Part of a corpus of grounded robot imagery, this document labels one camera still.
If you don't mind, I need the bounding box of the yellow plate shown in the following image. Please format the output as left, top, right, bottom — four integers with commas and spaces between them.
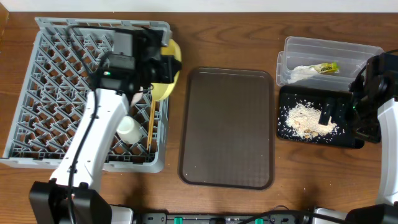
151, 39, 182, 101

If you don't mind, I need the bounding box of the pile of rice scraps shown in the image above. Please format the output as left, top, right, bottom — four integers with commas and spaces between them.
277, 101, 340, 142

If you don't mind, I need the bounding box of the pink white bowl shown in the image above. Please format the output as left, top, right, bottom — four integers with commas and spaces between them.
130, 86, 144, 108

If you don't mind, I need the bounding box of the green yellow snack wrapper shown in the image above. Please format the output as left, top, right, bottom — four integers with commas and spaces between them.
312, 62, 340, 74

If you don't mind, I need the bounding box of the white napkin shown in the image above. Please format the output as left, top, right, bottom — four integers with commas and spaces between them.
287, 65, 319, 84

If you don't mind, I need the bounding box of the white cup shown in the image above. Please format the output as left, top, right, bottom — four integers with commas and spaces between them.
116, 116, 143, 144

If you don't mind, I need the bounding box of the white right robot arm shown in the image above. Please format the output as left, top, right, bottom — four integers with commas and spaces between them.
314, 50, 397, 224

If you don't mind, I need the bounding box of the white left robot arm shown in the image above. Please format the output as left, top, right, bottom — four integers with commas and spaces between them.
29, 27, 182, 223

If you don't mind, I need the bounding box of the black plastic tray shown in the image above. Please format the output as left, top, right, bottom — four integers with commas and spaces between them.
277, 85, 364, 149

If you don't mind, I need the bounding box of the clear plastic bin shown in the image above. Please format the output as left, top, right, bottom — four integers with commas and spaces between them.
276, 36, 384, 91

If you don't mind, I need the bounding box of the grey dish rack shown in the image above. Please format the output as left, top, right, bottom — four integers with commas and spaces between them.
1, 17, 172, 173

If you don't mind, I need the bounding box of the brown serving tray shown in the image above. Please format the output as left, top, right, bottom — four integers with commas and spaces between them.
178, 67, 275, 190

